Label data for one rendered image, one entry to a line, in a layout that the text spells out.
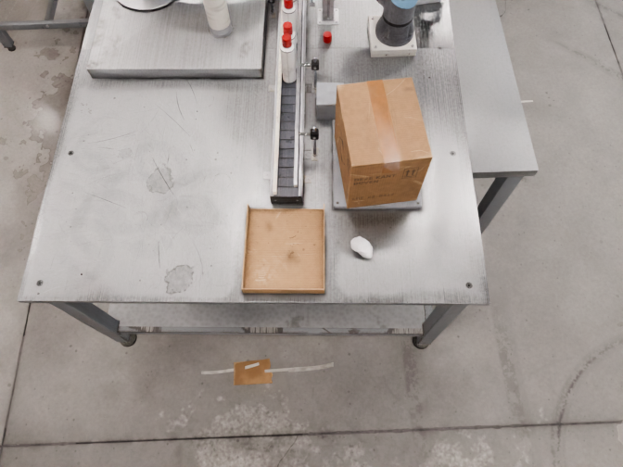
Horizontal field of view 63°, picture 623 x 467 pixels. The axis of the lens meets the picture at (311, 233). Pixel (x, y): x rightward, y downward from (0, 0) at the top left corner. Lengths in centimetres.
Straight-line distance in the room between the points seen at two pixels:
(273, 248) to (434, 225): 54
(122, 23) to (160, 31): 17
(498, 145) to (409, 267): 59
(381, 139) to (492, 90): 70
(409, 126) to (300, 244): 51
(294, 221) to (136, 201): 55
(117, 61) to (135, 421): 152
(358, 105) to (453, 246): 56
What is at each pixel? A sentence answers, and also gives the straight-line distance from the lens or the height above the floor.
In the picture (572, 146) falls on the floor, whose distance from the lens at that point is 317.
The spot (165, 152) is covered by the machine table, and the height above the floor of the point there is 83.
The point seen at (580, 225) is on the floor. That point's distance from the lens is 294.
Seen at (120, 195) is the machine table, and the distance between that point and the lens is 188.
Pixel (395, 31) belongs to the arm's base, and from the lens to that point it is 208.
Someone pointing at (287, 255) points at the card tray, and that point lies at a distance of 165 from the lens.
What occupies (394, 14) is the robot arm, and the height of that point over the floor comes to 101.
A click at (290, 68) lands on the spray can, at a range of 190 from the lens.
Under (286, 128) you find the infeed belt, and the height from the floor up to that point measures 88.
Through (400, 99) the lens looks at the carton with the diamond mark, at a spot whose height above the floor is 112.
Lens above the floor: 237
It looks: 66 degrees down
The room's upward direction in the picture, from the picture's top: 2 degrees counter-clockwise
